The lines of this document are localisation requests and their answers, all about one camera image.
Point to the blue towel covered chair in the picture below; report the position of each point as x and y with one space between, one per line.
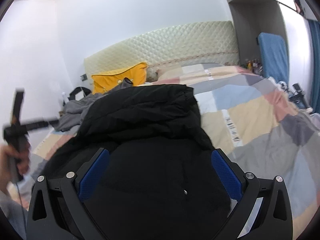
274 57

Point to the bottles on shelf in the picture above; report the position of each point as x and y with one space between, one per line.
254 66

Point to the grey fleece garment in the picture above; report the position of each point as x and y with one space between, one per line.
75 111

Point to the black tripod device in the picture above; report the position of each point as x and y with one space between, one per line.
297 96

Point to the person's left hand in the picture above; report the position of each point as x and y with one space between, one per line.
8 152

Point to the white spray bottle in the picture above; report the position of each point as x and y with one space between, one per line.
65 98

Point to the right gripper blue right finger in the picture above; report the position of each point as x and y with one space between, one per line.
262 209

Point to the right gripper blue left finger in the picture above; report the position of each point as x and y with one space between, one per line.
57 209

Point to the cream quilted headboard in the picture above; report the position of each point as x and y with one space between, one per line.
199 42

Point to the blue curtain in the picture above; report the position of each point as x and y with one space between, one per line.
315 36

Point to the grey white wardrobe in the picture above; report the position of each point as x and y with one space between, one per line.
252 17

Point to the grey wall socket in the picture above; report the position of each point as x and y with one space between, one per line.
83 77

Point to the black bag on nightstand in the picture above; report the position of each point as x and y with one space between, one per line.
78 93

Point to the patchwork pastel bed quilt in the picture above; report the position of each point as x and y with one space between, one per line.
251 119

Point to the black puffer jacket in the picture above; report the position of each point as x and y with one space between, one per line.
159 183

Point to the yellow pillow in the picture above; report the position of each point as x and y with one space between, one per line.
105 81

